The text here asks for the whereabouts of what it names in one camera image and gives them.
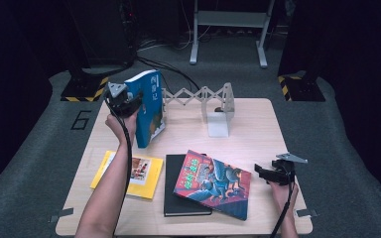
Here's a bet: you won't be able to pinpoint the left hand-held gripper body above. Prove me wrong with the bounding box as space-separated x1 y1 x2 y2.
103 81 137 119

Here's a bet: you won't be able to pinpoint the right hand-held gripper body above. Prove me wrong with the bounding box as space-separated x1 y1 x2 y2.
270 152 310 186

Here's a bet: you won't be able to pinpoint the thick blue book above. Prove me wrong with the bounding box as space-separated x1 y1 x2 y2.
124 68 167 149

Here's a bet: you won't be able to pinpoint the red and blue illustrated book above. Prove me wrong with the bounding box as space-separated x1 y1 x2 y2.
173 149 253 222

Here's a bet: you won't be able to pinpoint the grey expandable metal book rack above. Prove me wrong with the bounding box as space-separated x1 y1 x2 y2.
161 82 236 139

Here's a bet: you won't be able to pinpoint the yellow book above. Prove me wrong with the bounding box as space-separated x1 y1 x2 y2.
89 150 165 200

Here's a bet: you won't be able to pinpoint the black hardcover book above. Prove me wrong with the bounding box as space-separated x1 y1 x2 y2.
163 154 213 218

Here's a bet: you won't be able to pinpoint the person's left hand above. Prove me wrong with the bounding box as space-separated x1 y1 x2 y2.
104 109 140 147

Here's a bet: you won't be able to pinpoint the person's right hand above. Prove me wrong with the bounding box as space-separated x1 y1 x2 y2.
267 179 300 216

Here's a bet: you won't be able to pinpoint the black yellow striped stand base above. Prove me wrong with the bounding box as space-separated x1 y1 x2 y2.
60 67 109 103
277 72 326 102

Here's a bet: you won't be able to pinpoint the grey tape piece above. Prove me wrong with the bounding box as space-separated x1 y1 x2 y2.
49 207 74 224
295 208 318 219

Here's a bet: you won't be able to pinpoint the black cabinet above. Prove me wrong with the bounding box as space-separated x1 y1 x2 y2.
66 0 137 67

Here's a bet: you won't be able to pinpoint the right hand-held gripper black cable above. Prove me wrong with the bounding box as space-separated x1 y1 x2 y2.
269 172 296 238

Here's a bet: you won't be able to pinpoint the hand-held gripper black cable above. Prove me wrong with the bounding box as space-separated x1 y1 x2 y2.
269 172 296 238
104 98 134 238

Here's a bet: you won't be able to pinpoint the black floor cables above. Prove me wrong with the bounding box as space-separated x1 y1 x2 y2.
135 56 201 93

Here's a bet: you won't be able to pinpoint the left hand-held gripper black cable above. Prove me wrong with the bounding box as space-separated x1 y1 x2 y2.
104 98 134 238

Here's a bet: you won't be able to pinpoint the white metal stand frame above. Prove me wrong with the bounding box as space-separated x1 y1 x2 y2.
189 0 276 69

